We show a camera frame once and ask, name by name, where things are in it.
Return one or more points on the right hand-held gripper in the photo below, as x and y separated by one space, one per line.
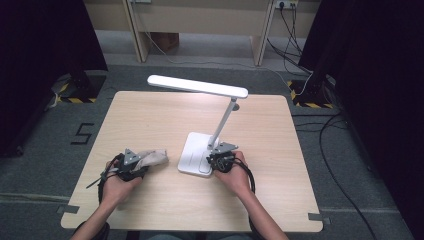
225 148

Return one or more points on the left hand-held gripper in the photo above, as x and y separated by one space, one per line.
130 160

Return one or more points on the white cloth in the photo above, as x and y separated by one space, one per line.
155 158

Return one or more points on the white desk lamp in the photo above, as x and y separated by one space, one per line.
196 86

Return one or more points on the person's right hand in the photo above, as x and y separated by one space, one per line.
236 180

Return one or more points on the person's left hand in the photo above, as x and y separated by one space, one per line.
116 191

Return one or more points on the grey tape piece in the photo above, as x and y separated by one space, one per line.
68 209
318 217

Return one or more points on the black stand base striped tape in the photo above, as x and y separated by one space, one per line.
310 96
83 88

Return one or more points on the brown cardboard box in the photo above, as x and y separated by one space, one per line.
165 40

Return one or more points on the beige wooden desk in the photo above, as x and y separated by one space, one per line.
200 16

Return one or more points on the black curtain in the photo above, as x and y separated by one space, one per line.
40 50
376 83

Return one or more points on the white wall socket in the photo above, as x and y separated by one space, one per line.
286 3

